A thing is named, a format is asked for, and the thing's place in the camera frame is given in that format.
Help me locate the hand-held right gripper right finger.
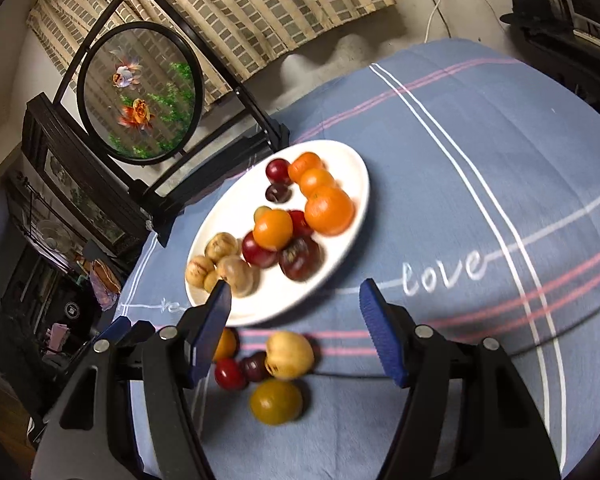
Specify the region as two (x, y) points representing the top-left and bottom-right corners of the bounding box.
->
(358, 279), (561, 480)

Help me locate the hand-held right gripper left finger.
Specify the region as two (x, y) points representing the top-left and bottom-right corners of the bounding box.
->
(32, 280), (232, 480)

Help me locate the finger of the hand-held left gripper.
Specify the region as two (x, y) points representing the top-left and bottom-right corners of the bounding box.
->
(97, 316), (132, 345)
(115, 320), (157, 361)

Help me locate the small orange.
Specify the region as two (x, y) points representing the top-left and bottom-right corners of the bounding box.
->
(299, 168), (339, 199)
(212, 328), (239, 364)
(287, 152), (326, 183)

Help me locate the red cherry tomato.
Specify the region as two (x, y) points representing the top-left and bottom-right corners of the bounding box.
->
(287, 210), (315, 239)
(214, 358), (248, 392)

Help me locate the tan striped round fruit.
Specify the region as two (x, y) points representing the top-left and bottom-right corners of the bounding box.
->
(185, 255), (216, 289)

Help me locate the dark purple plum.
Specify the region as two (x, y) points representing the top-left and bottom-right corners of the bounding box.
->
(241, 351), (271, 383)
(265, 183), (293, 204)

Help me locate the yellow lumpy fruit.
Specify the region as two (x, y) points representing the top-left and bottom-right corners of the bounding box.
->
(265, 331), (315, 380)

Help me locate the white oval plate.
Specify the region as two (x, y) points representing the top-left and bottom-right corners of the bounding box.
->
(185, 140), (370, 326)

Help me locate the large dark purple tomato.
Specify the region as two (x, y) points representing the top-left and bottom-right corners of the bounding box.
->
(279, 236), (323, 282)

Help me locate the orange-yellow round fruit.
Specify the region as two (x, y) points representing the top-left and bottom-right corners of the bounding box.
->
(253, 209), (294, 252)

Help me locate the red plum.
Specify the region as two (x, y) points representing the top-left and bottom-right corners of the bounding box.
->
(265, 158), (292, 184)
(241, 231), (280, 269)

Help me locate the black box with round logo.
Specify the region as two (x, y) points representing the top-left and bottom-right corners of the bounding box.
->
(55, 296), (93, 333)

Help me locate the orange pink bag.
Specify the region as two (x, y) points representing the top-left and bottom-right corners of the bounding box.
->
(89, 259), (122, 310)

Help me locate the beige round fruit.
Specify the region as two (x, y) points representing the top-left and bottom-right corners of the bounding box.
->
(216, 256), (260, 297)
(204, 232), (241, 264)

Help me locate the electric fan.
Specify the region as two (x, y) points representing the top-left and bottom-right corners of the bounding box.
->
(34, 219), (73, 256)

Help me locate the large orange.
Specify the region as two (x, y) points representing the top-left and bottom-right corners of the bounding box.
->
(304, 186), (356, 236)

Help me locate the black framed picture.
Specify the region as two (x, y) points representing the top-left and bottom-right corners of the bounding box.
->
(21, 92), (152, 257)

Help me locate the blue striped tablecloth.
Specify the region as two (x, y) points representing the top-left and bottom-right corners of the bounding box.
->
(112, 37), (600, 480)

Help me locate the round goldfish glass screen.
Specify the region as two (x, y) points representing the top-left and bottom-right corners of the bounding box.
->
(54, 0), (291, 248)

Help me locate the checked beige curtain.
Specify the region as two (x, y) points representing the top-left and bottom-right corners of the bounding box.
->
(26, 0), (398, 121)

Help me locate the dark desk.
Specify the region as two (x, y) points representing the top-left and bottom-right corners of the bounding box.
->
(510, 20), (600, 133)

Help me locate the black hat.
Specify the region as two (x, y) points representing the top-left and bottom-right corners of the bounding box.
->
(499, 0), (557, 25)

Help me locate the white cable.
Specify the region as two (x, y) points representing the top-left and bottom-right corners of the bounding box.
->
(422, 0), (453, 43)

